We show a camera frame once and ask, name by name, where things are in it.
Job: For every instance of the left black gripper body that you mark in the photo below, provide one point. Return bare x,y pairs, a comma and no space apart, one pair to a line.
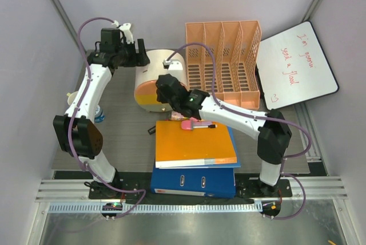
128,57

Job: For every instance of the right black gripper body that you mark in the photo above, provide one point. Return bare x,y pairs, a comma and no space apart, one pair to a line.
160,99

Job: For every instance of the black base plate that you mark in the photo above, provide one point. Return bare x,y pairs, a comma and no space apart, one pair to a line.
223,187

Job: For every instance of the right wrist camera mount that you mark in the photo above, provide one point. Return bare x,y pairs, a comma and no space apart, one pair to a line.
172,65

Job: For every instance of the blue ring binder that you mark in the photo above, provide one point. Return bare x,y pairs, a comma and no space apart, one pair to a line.
192,172

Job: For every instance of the white dry-erase board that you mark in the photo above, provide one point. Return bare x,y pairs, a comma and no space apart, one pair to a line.
293,68

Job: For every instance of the perforated cable tray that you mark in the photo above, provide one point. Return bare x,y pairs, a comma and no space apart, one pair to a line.
117,208

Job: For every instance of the small blue-label bottle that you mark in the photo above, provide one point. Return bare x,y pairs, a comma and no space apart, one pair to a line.
99,115

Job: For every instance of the pink eraser marker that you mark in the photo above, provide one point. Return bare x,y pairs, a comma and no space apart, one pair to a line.
188,125

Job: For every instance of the orange desk file organizer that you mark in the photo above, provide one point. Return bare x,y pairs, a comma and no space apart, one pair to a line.
222,58

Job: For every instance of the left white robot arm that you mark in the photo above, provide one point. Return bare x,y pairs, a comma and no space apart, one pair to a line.
75,130

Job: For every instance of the black binder clip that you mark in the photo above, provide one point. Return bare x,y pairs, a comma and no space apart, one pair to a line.
152,130

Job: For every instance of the orange folder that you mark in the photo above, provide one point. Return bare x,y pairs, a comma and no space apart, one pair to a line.
197,148

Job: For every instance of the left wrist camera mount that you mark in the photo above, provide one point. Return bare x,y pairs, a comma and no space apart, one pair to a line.
126,28

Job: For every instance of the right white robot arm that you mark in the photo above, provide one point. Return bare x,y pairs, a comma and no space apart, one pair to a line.
270,130

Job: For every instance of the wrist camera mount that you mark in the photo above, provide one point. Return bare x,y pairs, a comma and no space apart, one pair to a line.
172,65
126,28

